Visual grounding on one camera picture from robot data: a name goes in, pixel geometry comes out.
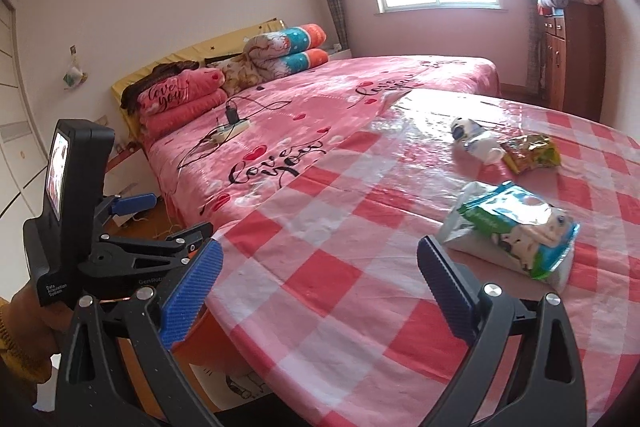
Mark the rolled colourful quilt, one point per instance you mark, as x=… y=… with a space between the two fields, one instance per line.
x=284 y=42
x=284 y=66

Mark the brown wooden cabinet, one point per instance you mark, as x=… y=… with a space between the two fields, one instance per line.
x=574 y=59

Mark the yellow headboard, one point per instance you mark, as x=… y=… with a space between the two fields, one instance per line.
x=226 y=44

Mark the hanging bag on wall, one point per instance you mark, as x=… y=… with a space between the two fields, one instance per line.
x=75 y=76

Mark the yellow green oatmeal bag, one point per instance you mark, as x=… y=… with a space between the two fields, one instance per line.
x=529 y=152

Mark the blue green cow bag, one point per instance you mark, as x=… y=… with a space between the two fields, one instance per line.
x=535 y=234

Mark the pink love you bedspread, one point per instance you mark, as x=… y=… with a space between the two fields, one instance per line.
x=294 y=122

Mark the white grey pouch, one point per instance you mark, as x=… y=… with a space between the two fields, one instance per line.
x=459 y=235

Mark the floral beige pillow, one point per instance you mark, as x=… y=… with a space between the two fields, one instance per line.
x=239 y=74

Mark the lower rolled colourful quilt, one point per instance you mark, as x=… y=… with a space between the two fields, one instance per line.
x=284 y=66

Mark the yellow sleeve forearm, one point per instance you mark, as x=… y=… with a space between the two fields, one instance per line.
x=25 y=368

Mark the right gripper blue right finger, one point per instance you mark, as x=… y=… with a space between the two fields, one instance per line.
x=546 y=386

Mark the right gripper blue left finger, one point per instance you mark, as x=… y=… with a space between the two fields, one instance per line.
x=94 y=387

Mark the folded pink love blanket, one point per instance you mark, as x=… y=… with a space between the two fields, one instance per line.
x=171 y=103

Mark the upper rolled colourful quilt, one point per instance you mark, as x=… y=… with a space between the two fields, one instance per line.
x=284 y=42

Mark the small white blue bottle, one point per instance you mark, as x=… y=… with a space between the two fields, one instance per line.
x=476 y=140

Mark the white power strip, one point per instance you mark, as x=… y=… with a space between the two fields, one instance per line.
x=227 y=132

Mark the person's left hand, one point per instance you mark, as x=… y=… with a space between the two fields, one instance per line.
x=45 y=316

